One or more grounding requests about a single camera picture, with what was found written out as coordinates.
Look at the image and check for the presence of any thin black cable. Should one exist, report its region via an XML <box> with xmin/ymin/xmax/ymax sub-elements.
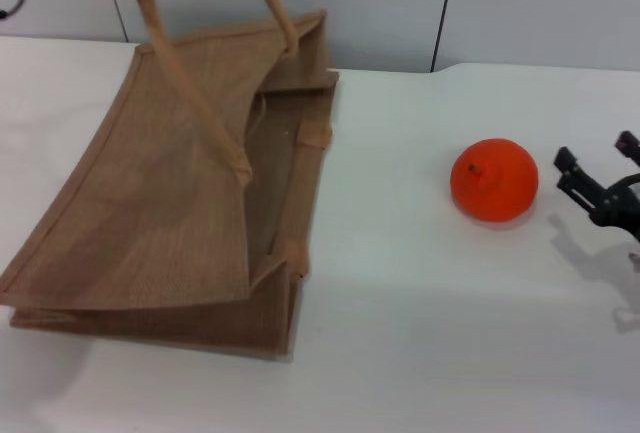
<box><xmin>0</xmin><ymin>0</ymin><xmax>27</xmax><ymax>22</ymax></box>

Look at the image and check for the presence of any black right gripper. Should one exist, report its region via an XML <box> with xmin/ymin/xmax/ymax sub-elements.
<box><xmin>553</xmin><ymin>129</ymin><xmax>640</xmax><ymax>243</ymax></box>

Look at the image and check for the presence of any orange fruit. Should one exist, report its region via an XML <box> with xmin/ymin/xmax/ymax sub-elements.
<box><xmin>449</xmin><ymin>137</ymin><xmax>541</xmax><ymax>225</ymax></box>

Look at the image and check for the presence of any brown woven jute handbag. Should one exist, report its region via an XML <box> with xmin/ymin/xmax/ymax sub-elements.
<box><xmin>0</xmin><ymin>0</ymin><xmax>342</xmax><ymax>360</ymax></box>

